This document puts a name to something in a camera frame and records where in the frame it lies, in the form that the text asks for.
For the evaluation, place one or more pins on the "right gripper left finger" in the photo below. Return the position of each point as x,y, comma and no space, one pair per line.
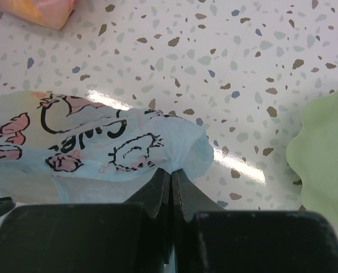
155,198

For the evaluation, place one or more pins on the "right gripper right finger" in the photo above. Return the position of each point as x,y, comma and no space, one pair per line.
188,200

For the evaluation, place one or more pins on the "blue printed plastic bag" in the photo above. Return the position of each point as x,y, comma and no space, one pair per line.
56,148

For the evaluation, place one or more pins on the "pink plastic bag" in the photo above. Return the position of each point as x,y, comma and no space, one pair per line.
47,13

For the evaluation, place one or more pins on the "green wavy bowl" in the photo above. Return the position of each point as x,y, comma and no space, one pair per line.
313,156

